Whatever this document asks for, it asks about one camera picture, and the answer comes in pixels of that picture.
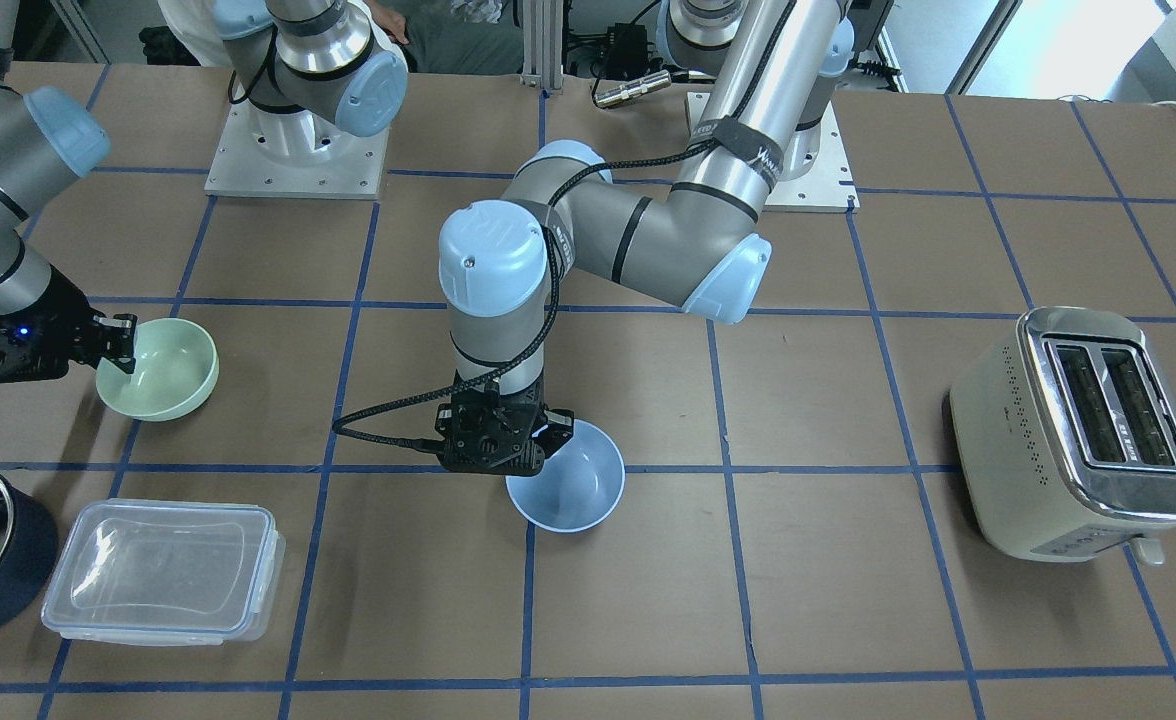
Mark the aluminium frame post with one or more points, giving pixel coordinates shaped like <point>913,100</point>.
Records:
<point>542,29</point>

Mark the clear plastic food container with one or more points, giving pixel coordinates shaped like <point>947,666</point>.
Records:
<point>166,573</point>

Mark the green bowl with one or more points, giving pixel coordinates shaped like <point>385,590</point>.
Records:
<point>177,367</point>

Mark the blue bowl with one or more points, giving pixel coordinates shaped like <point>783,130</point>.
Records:
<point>577,488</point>

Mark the cream toaster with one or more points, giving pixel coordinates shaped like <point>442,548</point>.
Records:
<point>1066,435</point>

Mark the silver cylindrical connector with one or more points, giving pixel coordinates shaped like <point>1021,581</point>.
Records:
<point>629,91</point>

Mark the black power supply box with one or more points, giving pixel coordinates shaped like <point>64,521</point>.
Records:
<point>626,54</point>

